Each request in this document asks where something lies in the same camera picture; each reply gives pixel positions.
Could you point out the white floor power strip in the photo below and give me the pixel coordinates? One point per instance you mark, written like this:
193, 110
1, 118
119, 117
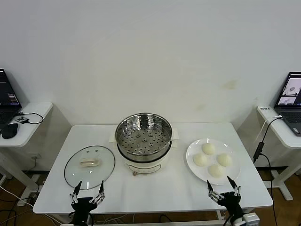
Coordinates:
28, 200

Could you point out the round glass pot lid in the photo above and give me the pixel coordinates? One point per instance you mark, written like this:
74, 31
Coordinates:
90, 162

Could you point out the black computer mouse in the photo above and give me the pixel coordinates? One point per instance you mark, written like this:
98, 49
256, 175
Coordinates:
10, 130

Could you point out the grey laptop showing camera views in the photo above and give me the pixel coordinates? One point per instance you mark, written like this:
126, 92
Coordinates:
291, 115

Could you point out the black laptop with dark screen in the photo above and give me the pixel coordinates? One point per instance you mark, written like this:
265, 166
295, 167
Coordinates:
7, 94

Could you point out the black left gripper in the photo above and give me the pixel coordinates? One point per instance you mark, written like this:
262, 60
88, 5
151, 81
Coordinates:
83, 207

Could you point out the white wall socket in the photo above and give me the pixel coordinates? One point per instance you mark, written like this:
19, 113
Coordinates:
35, 156

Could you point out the white steamed baozi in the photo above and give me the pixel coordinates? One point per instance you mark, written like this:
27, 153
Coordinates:
208, 148
200, 159
216, 170
224, 159

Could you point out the white table leg frame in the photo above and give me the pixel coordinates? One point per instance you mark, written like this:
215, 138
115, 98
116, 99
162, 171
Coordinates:
188, 221

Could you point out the small black hub with label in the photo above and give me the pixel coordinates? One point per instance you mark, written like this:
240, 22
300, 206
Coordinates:
21, 119

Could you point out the perforated steel steamer basket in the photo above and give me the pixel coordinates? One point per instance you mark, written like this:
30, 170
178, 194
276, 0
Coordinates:
131, 146

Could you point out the white side desk with remote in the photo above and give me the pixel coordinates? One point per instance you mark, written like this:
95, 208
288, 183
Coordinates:
281, 134

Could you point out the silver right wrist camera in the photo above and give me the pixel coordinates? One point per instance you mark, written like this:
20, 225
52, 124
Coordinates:
250, 218

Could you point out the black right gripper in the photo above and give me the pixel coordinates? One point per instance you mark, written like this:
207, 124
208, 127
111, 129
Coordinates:
231, 203

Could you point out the cream electric cooker pot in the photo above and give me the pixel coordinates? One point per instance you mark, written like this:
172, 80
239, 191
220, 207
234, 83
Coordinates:
144, 168

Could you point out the round white plate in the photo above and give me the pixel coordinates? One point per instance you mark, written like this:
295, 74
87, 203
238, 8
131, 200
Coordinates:
197, 174

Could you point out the white side desk with mouse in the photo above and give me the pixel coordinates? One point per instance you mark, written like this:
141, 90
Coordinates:
35, 108

